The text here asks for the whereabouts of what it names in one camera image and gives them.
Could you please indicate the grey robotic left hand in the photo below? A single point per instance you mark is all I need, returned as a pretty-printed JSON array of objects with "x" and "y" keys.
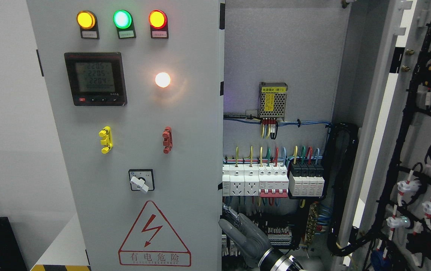
[{"x": 250, "y": 240}]

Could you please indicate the grey cabinet door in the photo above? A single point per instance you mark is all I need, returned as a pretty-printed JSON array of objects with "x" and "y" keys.
[
  {"x": 395, "y": 217},
  {"x": 190, "y": 49}
]

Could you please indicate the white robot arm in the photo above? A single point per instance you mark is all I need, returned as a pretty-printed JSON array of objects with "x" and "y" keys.
[{"x": 275, "y": 260}]

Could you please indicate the lower relay terminal row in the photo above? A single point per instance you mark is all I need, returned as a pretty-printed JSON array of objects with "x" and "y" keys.
[{"x": 278, "y": 232}]

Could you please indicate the white double socket module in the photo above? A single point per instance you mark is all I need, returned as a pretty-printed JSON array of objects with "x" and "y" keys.
[{"x": 243, "y": 181}]

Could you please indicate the brass ground bar right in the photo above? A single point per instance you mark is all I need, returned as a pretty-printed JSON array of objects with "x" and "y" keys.
[{"x": 312, "y": 220}]

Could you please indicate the black white surge protector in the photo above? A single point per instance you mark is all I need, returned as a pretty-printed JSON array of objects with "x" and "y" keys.
[{"x": 306, "y": 181}]

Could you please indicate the red electric hazard sticker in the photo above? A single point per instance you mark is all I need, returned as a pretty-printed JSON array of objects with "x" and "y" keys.
[{"x": 152, "y": 241}]

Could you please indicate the red test terminal block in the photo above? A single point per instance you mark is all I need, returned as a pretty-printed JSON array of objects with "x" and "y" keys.
[{"x": 167, "y": 139}]

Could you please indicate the perforated metal power supply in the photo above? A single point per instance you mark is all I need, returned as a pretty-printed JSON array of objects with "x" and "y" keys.
[{"x": 272, "y": 100}]

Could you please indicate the yellow test terminal block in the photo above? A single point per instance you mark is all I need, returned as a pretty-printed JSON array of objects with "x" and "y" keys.
[{"x": 106, "y": 139}]

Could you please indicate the white glowing indicator lamp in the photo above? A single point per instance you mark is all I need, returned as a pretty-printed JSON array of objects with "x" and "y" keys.
[{"x": 162, "y": 79}]

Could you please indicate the black digital power meter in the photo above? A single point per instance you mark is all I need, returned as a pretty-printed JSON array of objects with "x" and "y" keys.
[{"x": 96, "y": 78}]

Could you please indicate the red indicator lamp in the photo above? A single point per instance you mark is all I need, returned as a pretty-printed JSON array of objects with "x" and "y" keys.
[{"x": 157, "y": 19}]

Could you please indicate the green indicator lamp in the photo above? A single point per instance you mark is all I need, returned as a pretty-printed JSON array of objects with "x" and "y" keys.
[{"x": 122, "y": 19}]

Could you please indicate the yellow indicator lamp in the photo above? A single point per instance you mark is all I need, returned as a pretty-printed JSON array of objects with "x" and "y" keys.
[{"x": 86, "y": 19}]

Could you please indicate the red handle circuit breaker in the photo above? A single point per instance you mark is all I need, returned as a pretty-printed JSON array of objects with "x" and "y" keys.
[{"x": 273, "y": 182}]

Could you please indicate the white rotary selector switch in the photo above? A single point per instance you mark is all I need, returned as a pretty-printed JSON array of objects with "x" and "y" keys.
[{"x": 141, "y": 180}]

